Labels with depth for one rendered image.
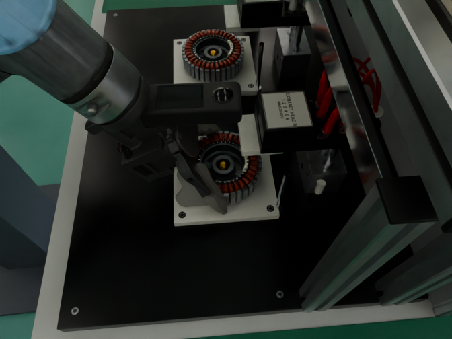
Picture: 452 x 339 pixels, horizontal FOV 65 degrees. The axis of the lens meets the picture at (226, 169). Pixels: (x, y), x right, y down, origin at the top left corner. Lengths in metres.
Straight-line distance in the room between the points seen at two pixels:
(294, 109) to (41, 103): 1.56
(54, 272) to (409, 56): 0.50
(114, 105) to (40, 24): 0.09
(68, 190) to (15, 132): 1.22
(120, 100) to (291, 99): 0.20
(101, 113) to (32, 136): 1.40
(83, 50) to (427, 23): 0.26
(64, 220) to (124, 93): 0.28
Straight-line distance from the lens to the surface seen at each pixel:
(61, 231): 0.59
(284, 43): 0.68
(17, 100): 1.95
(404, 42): 0.25
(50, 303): 0.56
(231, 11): 0.65
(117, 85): 0.37
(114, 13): 0.87
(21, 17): 0.33
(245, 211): 0.51
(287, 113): 0.43
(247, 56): 0.71
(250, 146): 0.45
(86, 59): 0.35
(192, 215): 0.51
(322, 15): 0.37
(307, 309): 0.47
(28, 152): 1.73
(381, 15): 0.27
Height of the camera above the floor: 1.24
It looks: 58 degrees down
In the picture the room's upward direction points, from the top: straight up
